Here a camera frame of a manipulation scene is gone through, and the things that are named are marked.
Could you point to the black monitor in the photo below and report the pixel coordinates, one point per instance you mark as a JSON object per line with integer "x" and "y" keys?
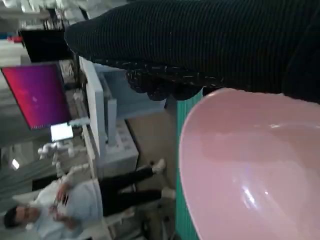
{"x": 45, "y": 46}

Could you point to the standing person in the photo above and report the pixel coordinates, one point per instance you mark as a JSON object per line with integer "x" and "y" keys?
{"x": 80, "y": 205}

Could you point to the monitor with purple screen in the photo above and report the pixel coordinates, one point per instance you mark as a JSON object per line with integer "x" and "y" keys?
{"x": 37, "y": 95}

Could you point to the small white robot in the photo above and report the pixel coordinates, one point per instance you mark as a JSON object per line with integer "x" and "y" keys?
{"x": 57, "y": 150}

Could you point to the small bright screen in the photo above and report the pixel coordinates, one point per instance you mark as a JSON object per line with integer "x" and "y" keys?
{"x": 62, "y": 132}

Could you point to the green cutting mat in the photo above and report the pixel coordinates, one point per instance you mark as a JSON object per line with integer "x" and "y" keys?
{"x": 185, "y": 110}

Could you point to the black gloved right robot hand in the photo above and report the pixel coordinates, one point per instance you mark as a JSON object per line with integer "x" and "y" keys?
{"x": 200, "y": 42}

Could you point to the white mesh cabinet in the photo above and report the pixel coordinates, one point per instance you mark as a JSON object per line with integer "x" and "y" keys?
{"x": 120, "y": 155}

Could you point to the pink bowl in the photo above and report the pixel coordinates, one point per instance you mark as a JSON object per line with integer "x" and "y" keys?
{"x": 250, "y": 162}

